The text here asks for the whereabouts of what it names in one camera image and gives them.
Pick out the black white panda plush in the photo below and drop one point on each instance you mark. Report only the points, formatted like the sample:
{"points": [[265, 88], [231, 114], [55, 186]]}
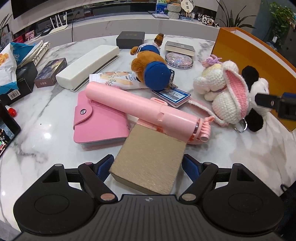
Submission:
{"points": [[254, 97]]}

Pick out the long white case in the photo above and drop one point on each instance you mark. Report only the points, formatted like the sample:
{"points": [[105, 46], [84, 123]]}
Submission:
{"points": [[77, 73]]}

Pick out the pink selfie stick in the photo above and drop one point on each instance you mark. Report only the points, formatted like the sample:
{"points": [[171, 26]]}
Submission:
{"points": [[168, 120]]}

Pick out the brown teddy bear plush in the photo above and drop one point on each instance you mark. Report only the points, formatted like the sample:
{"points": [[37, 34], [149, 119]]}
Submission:
{"points": [[150, 67]]}

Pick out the glitter round compact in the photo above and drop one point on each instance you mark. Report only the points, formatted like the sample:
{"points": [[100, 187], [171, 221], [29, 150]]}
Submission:
{"points": [[179, 61]]}

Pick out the gold square box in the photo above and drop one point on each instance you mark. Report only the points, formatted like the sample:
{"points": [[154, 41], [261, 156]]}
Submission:
{"points": [[148, 161]]}

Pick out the purple card box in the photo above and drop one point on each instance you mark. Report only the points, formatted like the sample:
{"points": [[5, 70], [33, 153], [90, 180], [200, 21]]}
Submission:
{"points": [[47, 76]]}

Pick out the white hand cream tube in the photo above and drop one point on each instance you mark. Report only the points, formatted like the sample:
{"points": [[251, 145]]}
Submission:
{"points": [[121, 79]]}

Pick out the black barcode box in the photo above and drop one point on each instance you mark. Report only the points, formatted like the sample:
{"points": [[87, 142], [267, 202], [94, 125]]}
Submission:
{"points": [[25, 82]]}

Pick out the round paper fan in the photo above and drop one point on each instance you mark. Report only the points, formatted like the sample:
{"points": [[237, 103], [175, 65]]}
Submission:
{"points": [[187, 6]]}

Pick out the grey hardcover book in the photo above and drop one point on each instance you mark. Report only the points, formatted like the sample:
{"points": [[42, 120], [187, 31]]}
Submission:
{"points": [[180, 48]]}

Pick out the ring binder notebook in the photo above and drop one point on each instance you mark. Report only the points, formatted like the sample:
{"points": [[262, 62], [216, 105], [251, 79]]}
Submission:
{"points": [[36, 54]]}

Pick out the snack chip bag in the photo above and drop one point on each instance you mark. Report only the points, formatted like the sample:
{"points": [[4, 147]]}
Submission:
{"points": [[11, 56]]}

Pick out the red cap small bottle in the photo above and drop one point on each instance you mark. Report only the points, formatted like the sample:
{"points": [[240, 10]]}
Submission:
{"points": [[11, 111]]}

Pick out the white crochet bunny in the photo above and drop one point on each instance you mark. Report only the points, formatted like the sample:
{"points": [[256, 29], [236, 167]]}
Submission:
{"points": [[221, 84]]}

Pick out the white wifi router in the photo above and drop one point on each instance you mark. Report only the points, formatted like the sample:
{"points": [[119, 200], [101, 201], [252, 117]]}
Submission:
{"points": [[60, 23]]}

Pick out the potted green plant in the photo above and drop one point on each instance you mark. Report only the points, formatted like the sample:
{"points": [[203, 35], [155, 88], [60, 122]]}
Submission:
{"points": [[229, 20]]}

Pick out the dark navy gift box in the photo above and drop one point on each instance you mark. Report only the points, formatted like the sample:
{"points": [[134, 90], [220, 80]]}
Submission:
{"points": [[130, 39]]}

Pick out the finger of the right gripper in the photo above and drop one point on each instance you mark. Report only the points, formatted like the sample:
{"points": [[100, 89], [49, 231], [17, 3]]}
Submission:
{"points": [[268, 101]]}

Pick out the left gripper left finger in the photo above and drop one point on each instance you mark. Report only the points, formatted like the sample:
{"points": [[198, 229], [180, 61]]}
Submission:
{"points": [[93, 177]]}

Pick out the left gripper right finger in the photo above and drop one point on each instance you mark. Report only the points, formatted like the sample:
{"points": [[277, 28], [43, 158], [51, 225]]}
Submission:
{"points": [[202, 176]]}

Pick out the orange storage box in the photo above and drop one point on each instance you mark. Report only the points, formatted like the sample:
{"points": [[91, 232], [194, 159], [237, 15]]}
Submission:
{"points": [[264, 70]]}

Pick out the pink snap wallet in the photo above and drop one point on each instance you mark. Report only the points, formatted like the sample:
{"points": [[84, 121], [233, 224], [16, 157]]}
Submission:
{"points": [[97, 125]]}

